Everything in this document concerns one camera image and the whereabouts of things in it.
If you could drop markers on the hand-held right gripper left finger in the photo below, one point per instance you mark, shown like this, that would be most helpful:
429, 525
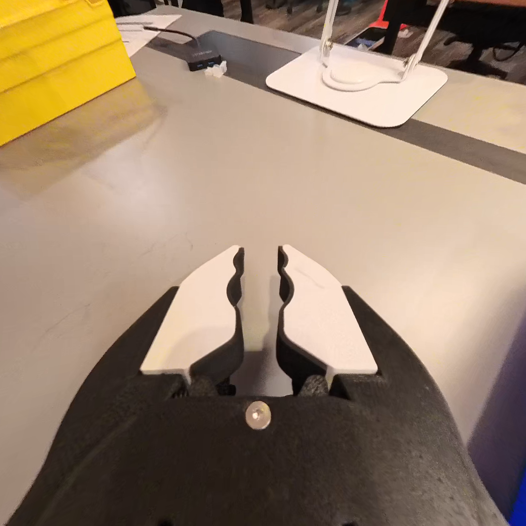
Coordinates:
197, 320

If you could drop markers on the black usb hub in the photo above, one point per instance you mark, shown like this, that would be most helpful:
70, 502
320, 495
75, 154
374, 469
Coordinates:
202, 55

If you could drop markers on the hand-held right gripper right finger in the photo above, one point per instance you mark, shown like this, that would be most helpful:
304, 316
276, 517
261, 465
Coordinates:
324, 324

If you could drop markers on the white monitor stand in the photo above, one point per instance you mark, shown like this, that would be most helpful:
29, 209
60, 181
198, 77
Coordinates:
370, 96

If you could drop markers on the white paper sheet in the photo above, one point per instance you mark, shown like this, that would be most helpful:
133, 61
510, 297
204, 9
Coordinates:
139, 28

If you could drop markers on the small white crumpled plastic piece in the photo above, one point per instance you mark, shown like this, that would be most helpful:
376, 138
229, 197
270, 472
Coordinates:
215, 70

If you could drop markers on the yellow paper bag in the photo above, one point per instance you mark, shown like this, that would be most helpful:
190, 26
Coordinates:
57, 61

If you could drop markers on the red floor object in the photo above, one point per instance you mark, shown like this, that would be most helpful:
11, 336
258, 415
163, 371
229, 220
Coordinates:
388, 14

